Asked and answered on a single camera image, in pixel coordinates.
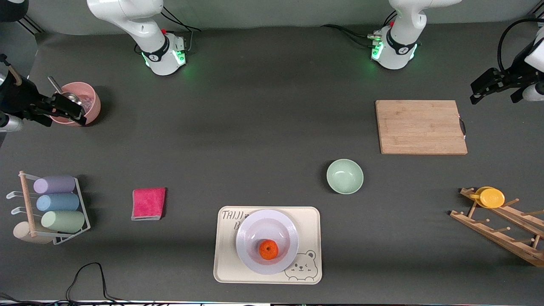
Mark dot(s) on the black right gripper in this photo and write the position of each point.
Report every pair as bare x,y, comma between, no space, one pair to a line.
20,97

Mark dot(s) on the white round plate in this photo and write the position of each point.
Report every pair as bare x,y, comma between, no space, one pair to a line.
265,227

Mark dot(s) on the yellow cup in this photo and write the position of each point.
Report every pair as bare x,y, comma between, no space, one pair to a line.
492,198

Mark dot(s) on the metal scoop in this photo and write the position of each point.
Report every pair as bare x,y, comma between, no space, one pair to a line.
54,84

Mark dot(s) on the orange fruit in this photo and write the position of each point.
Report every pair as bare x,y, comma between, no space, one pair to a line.
268,249

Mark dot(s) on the pale green bowl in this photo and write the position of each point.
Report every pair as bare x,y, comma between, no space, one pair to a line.
344,176

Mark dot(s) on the wooden rack rod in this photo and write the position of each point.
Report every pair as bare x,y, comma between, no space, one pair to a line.
28,204

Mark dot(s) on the blue cup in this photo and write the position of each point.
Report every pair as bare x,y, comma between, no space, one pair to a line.
58,202

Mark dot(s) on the beige bear print tray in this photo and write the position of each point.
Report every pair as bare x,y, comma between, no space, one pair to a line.
308,225

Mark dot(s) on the wooden dish rack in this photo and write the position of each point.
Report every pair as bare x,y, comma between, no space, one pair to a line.
497,238

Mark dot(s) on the pink folded cloth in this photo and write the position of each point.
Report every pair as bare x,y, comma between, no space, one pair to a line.
148,204

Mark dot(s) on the beige cup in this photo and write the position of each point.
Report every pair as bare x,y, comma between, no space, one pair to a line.
23,233

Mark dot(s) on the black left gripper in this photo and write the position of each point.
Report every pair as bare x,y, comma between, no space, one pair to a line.
513,75

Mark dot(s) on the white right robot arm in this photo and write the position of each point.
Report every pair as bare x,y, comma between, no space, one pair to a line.
144,29

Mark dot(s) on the pink bowl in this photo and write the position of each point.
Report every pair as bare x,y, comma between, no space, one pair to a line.
93,104

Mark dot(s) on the wooden cutting board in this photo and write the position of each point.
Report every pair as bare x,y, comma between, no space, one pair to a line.
420,127

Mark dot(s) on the purple cup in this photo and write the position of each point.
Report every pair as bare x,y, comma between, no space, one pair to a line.
55,184

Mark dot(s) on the green cup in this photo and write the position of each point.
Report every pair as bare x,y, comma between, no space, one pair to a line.
63,221

